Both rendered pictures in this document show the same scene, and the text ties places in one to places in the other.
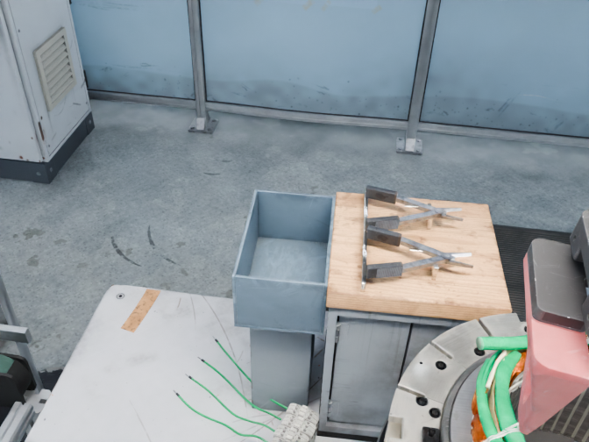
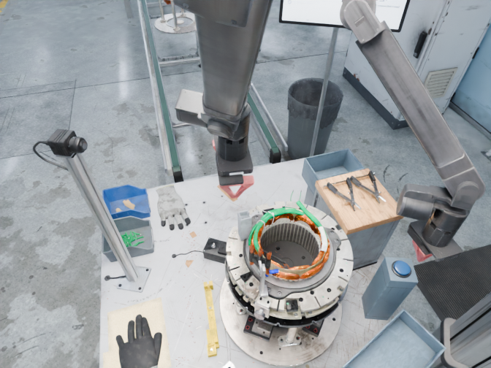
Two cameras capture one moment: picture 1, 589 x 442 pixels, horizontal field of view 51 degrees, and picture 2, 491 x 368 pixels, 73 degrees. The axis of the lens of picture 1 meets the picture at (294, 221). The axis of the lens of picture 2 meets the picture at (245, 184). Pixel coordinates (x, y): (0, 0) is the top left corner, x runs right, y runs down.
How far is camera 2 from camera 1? 0.68 m
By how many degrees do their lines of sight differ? 48
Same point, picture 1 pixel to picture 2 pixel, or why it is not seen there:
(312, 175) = not seen: outside the picture
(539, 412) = not seen: hidden behind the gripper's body
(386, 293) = (327, 195)
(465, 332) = (318, 212)
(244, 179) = not seen: hidden behind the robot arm
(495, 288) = (355, 223)
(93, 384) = (282, 171)
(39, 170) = (393, 121)
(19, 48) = (422, 67)
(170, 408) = (287, 192)
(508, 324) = (330, 223)
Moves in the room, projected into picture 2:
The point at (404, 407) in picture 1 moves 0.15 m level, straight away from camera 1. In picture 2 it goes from (278, 204) to (330, 200)
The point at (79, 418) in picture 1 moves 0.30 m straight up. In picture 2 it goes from (269, 174) to (274, 117)
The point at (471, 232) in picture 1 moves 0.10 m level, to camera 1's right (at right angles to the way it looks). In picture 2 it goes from (381, 211) to (405, 237)
